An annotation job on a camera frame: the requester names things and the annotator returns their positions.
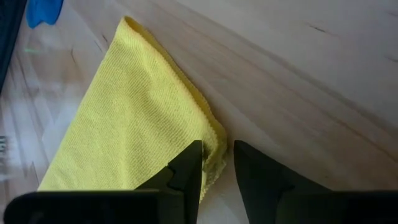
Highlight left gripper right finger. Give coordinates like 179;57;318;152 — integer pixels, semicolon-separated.
233;140;330;224

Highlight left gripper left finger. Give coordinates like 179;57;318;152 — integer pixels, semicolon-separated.
136;139;203;224

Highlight yellow microfiber towel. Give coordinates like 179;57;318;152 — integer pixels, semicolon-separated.
37;16;228;203

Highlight blue microfiber towel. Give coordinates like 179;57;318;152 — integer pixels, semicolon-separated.
25;0;65;29

